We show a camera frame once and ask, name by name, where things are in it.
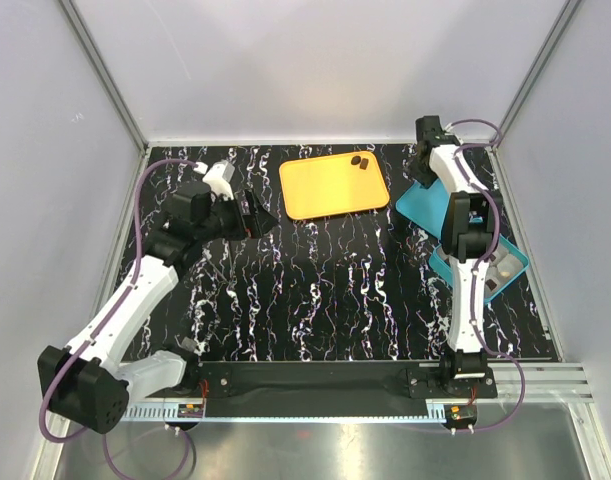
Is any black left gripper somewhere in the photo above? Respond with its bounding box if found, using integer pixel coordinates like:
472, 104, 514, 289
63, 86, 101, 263
197, 188, 278, 244

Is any teal tin lid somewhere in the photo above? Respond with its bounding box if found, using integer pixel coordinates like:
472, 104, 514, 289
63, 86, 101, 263
395, 180, 449, 238

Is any teal tin box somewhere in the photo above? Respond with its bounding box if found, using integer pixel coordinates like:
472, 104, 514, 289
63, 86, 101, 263
429, 236, 529, 304

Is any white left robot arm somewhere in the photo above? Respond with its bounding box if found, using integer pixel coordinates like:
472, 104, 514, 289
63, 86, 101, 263
37, 180, 278, 443

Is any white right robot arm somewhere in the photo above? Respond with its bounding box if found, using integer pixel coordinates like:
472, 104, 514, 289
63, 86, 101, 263
409, 115, 502, 398

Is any orange plastic tray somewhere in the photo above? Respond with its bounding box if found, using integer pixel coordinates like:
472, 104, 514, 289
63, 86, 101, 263
279, 151, 390, 220

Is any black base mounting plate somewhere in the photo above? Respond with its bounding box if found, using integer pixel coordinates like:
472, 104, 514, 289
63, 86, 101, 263
198, 360, 498, 420

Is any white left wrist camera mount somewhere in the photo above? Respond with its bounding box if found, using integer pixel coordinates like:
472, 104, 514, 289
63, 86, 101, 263
202, 160, 234, 201

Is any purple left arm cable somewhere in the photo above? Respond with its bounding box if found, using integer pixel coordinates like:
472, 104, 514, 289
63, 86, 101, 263
38, 158, 209, 477

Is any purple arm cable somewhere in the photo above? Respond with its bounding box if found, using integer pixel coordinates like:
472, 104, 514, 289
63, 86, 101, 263
38, 158, 209, 477
449, 118, 526, 434

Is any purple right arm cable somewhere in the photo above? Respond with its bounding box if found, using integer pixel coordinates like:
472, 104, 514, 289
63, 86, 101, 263
449, 118, 526, 434

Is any aluminium cable duct rail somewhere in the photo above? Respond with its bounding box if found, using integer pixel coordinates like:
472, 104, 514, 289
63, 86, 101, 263
123, 402, 205, 423

